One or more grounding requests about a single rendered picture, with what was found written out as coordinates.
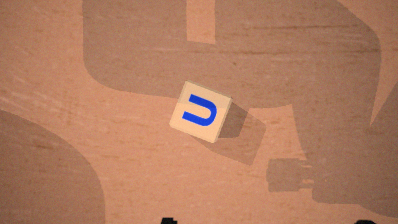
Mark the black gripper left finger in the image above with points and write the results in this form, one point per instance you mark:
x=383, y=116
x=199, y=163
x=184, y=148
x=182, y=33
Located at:
x=168, y=220

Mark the tan wooden block with blue letter u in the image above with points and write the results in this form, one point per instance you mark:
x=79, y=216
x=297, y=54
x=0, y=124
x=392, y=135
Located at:
x=200, y=111

